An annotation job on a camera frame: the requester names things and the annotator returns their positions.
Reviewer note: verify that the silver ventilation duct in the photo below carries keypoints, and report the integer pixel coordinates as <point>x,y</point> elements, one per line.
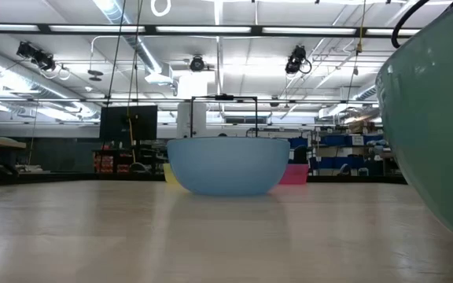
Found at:
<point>148,59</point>

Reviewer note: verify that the thin black distant rig frame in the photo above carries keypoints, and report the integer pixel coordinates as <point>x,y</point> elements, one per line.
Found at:
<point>223,97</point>

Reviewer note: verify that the white round pillar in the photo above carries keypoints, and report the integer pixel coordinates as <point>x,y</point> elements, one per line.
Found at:
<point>183,118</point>

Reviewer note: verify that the large light blue plastic bowl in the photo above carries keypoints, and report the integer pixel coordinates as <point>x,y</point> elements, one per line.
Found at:
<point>226,165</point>

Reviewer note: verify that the black overhead frame beam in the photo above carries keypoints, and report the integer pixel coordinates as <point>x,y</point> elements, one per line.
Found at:
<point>152,29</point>

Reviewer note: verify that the black ceiling spotlight cluster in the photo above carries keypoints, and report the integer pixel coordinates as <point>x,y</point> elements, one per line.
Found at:
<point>37,57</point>

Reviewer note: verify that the small yellow translucent bowl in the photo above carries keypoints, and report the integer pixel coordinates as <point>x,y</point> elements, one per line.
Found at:
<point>168,173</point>

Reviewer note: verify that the small pink translucent bowl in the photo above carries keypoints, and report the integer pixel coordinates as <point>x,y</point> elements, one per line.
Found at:
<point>299,175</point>

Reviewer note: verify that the large green plastic bowl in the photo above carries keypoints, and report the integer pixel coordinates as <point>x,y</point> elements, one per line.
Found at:
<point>439,137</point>

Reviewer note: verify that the shelf with blue bins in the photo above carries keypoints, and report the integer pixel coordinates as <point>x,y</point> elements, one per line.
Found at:
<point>336,140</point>

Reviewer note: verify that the black monitor screen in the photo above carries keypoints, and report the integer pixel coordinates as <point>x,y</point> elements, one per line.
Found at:
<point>128,122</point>

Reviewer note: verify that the stack of red bins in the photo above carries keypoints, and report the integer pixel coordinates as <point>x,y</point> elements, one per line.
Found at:
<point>108,164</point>

